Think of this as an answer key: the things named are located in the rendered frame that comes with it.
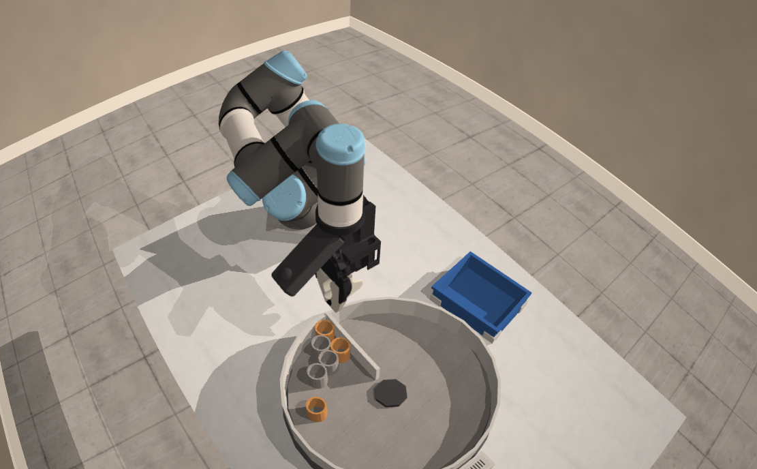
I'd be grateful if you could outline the bronze bushing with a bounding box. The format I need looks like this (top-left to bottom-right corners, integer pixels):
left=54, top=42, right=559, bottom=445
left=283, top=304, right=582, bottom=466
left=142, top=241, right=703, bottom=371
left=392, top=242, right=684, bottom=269
left=330, top=337, right=350, bottom=363
left=315, top=320, right=335, bottom=341
left=306, top=397, right=328, bottom=422

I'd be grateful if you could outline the blue crate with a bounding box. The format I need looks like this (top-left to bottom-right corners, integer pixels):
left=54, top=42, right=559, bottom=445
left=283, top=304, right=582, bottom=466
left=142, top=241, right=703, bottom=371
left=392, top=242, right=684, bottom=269
left=431, top=252, right=531, bottom=343

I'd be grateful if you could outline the grey metal bushing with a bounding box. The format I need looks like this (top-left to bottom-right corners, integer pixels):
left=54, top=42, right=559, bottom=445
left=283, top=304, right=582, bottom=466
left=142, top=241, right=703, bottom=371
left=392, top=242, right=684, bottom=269
left=307, top=363, right=328, bottom=389
left=318, top=350, right=339, bottom=376
left=311, top=335, right=331, bottom=360

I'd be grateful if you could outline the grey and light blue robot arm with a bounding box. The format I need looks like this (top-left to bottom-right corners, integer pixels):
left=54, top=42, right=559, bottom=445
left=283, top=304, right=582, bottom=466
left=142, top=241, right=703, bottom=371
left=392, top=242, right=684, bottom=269
left=219, top=50, right=366, bottom=297

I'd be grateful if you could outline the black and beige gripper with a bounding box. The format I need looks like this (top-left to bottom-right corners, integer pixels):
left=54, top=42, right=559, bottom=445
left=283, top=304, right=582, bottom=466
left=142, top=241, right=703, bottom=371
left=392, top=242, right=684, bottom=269
left=315, top=195, right=381, bottom=313

